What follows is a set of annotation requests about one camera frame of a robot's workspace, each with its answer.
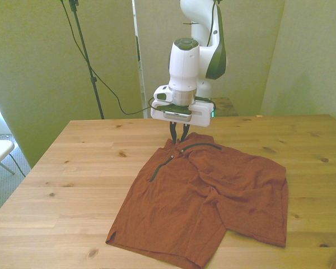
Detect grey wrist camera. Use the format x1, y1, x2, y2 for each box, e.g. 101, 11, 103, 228
156, 104, 193, 118

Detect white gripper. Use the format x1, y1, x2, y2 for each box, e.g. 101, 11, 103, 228
150, 102, 214, 143

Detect white door frame strip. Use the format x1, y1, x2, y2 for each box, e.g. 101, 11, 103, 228
131, 0, 148, 119

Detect black thin tripod pole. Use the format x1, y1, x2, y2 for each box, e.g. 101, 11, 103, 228
68, 0, 105, 120

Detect black tripod camera cable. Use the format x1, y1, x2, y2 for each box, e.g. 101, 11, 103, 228
60, 0, 152, 115

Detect black floor cable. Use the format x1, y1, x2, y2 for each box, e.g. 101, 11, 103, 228
8, 152, 26, 178

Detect rust red shorts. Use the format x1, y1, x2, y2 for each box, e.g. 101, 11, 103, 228
105, 132, 289, 269

